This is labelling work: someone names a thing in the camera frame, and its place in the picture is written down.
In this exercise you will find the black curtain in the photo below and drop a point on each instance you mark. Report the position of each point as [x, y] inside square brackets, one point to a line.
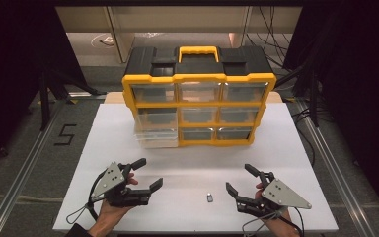
[358, 82]
[6, 65]

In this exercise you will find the beige partition panel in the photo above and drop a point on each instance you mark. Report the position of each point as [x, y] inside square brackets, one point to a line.
[89, 19]

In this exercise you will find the small silver metal object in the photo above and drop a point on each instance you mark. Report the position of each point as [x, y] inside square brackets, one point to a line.
[210, 198]

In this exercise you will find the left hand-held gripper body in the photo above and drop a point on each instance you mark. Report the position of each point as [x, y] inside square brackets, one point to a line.
[112, 177]

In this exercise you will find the person's left hand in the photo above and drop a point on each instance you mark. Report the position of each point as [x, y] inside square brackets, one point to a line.
[112, 213]

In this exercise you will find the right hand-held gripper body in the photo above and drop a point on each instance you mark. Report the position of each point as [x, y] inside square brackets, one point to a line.
[283, 196]

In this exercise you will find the person's right hand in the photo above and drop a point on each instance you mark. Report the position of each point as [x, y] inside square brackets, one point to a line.
[281, 223]

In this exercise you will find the clear plastic drawer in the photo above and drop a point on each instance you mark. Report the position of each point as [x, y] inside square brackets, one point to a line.
[157, 117]
[157, 140]

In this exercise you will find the yellow black drawer organizer cabinet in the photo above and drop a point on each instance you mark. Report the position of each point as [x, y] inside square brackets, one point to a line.
[199, 78]

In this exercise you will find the aluminium rail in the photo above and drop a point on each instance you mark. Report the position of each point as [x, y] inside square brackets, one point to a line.
[339, 177]
[16, 187]

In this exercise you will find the set of clear drawers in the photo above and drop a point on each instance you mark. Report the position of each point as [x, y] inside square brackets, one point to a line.
[199, 115]

